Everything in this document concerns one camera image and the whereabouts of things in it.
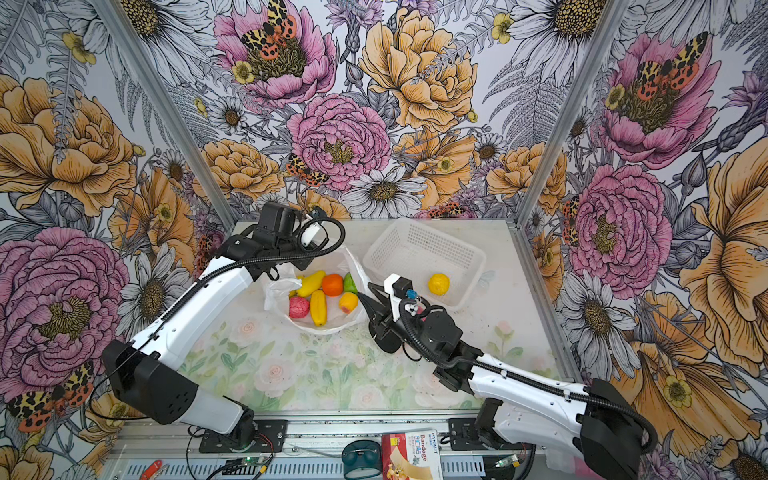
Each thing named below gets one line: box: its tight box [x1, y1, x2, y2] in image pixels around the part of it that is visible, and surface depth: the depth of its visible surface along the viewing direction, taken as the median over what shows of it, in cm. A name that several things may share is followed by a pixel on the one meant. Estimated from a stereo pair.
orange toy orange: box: [322, 273, 344, 297], surface depth 100 cm
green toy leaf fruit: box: [343, 272, 359, 295], surface depth 99 cm
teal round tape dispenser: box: [341, 439, 382, 480], surface depth 67 cm
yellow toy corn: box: [310, 289, 328, 327], surface depth 96 cm
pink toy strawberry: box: [289, 296, 310, 319], surface depth 93 cm
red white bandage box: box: [382, 429, 444, 480], surface depth 70 cm
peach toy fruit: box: [339, 292, 359, 314], surface depth 96 cm
